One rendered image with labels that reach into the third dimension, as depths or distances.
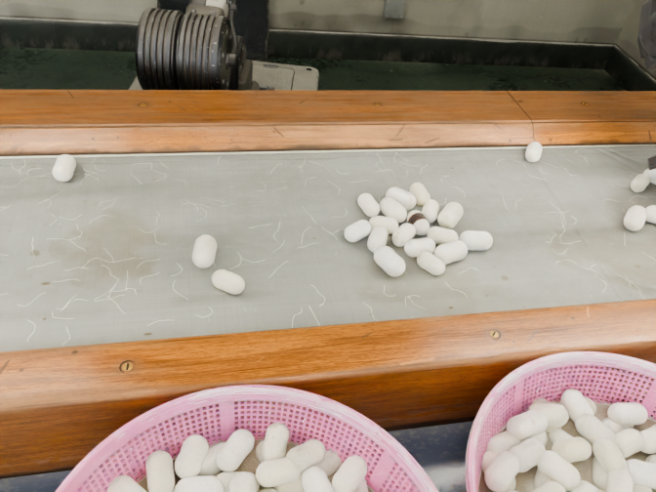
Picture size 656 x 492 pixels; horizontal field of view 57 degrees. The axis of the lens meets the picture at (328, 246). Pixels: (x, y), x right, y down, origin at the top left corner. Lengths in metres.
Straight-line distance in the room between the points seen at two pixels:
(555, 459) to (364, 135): 0.45
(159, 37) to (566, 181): 0.60
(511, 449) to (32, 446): 0.36
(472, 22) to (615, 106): 1.98
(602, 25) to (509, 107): 2.34
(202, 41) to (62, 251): 0.43
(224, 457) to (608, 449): 0.30
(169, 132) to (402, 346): 0.40
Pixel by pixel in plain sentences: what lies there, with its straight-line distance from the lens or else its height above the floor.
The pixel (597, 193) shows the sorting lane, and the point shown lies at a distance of 0.82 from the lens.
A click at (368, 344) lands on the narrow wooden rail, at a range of 0.51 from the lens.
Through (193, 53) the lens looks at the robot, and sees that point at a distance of 0.94.
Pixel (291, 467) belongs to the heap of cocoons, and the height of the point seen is 0.74.
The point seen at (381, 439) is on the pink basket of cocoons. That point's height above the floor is 0.77.
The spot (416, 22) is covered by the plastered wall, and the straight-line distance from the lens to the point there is 2.85.
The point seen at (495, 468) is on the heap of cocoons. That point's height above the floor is 0.74.
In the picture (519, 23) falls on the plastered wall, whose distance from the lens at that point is 3.02.
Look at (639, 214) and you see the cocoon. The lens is 0.77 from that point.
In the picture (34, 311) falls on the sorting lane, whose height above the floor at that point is 0.74.
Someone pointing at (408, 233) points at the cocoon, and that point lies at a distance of 0.63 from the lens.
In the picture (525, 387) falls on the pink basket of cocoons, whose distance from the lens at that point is 0.54.
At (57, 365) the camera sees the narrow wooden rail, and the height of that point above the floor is 0.76.
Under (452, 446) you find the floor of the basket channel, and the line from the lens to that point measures 0.58.
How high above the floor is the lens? 1.15
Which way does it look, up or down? 41 degrees down
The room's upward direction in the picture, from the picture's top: 8 degrees clockwise
